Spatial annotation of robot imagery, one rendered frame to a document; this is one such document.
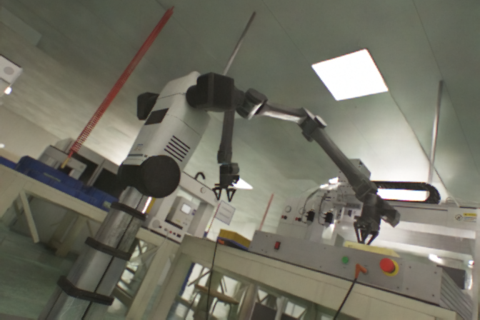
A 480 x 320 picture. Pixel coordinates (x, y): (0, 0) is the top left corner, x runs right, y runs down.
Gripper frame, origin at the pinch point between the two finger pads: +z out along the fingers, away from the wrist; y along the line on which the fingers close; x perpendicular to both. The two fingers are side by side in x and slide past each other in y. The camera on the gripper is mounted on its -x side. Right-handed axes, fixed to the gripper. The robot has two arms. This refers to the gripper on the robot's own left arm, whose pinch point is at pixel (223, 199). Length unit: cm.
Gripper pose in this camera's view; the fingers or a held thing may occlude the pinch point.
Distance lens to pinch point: 173.4
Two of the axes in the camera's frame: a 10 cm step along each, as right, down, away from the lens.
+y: -7.2, 0.2, 6.9
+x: -6.9, -0.3, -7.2
